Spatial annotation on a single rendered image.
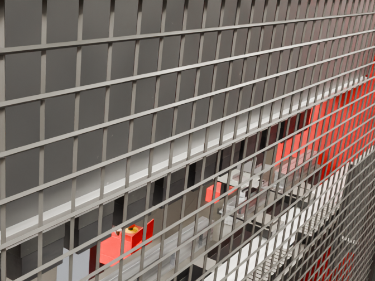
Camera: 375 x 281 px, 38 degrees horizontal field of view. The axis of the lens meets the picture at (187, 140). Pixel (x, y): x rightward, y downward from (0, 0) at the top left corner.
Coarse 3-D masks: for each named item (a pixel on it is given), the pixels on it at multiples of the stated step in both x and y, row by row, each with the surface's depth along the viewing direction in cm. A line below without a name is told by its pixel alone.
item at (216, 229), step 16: (288, 160) 334; (272, 176) 306; (304, 176) 311; (272, 192) 284; (208, 208) 259; (224, 224) 245; (240, 224) 246; (160, 240) 225; (224, 240) 233; (128, 256) 211; (208, 256) 223; (112, 272) 200
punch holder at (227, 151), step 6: (240, 144) 225; (222, 150) 214; (228, 150) 217; (234, 150) 222; (222, 156) 214; (228, 156) 219; (234, 156) 224; (216, 162) 217; (222, 162) 215; (228, 162) 220; (234, 162) 225; (222, 168) 217; (234, 168) 227; (222, 174) 218
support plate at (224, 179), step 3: (234, 171) 273; (237, 171) 273; (231, 174) 269; (234, 174) 269; (243, 174) 270; (246, 174) 271; (249, 174) 271; (219, 177) 263; (222, 177) 263; (225, 177) 264; (231, 177) 265; (249, 177) 267; (255, 177) 268; (258, 177) 268; (219, 180) 261; (222, 180) 260; (225, 180) 261; (231, 183) 258; (234, 183) 258; (237, 183) 258; (243, 186) 256
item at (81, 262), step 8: (64, 248) 271; (96, 248) 274; (80, 256) 269; (88, 256) 268; (64, 264) 274; (80, 264) 271; (88, 264) 269; (64, 272) 276; (80, 272) 272; (88, 272) 271; (56, 280) 279; (64, 280) 277; (72, 280) 275; (88, 280) 272
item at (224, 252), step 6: (276, 210) 279; (282, 210) 288; (246, 234) 252; (234, 240) 242; (240, 240) 248; (228, 246) 238; (234, 246) 244; (222, 252) 234; (210, 258) 225; (216, 258) 230; (222, 258) 236; (186, 276) 211
